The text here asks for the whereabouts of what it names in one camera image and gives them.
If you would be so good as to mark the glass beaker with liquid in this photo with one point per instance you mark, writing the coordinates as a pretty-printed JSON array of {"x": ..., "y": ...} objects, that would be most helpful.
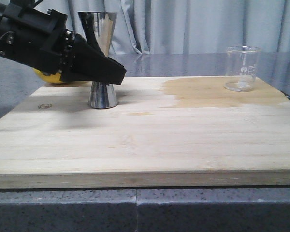
[{"x": 241, "y": 68}]

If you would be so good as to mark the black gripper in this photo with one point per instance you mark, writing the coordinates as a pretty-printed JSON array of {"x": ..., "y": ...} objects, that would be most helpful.
[{"x": 38, "y": 40}]

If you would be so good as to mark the steel double jigger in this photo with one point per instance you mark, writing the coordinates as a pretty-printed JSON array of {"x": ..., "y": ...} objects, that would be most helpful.
[{"x": 98, "y": 28}]

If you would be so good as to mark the yellow lemon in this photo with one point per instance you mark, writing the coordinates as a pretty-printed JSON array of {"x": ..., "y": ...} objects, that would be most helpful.
[{"x": 53, "y": 78}]

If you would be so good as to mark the wooden cutting board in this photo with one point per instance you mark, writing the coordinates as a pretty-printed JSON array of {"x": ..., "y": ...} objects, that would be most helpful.
[{"x": 166, "y": 131}]

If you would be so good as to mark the grey curtain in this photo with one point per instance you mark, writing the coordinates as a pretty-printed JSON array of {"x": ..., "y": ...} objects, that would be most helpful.
[{"x": 187, "y": 26}]

